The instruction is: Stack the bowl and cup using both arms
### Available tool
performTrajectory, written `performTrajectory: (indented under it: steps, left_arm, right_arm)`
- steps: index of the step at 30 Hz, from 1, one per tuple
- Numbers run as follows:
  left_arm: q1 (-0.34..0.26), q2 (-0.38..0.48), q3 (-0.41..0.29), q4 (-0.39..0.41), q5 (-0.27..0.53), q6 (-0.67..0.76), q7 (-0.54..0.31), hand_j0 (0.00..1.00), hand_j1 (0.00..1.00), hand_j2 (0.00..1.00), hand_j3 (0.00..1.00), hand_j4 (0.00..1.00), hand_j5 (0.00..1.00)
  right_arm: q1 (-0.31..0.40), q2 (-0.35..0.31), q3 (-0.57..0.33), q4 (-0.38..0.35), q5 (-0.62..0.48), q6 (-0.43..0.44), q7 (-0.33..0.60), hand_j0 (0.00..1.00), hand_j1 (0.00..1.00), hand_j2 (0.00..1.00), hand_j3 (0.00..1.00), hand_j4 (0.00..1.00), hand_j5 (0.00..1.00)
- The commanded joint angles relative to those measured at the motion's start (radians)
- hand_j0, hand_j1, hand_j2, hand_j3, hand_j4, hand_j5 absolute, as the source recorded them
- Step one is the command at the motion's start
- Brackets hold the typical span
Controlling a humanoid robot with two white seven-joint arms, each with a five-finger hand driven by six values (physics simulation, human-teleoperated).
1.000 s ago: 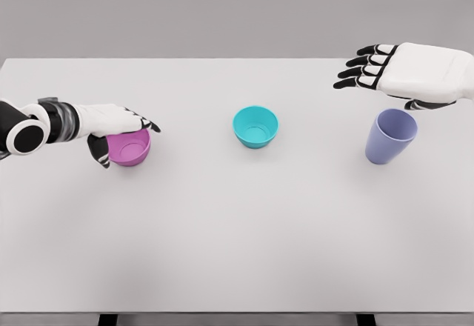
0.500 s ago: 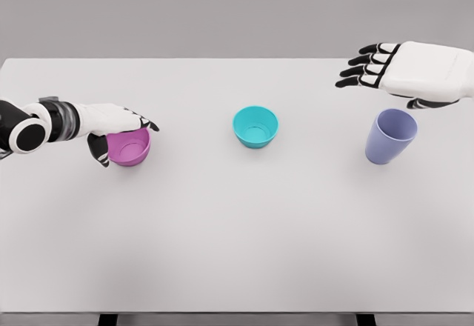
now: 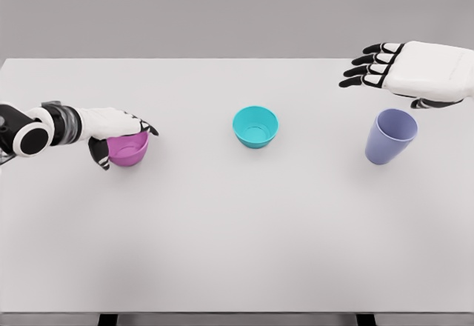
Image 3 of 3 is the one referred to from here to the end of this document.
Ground teal bowl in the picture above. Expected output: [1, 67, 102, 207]
[232, 105, 279, 149]

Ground pink bowl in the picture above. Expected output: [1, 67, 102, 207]
[106, 130, 150, 167]

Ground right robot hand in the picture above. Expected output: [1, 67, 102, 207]
[338, 41, 466, 110]

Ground lavender cup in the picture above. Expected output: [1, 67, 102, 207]
[364, 108, 418, 166]

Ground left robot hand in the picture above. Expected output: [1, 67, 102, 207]
[87, 107, 160, 172]

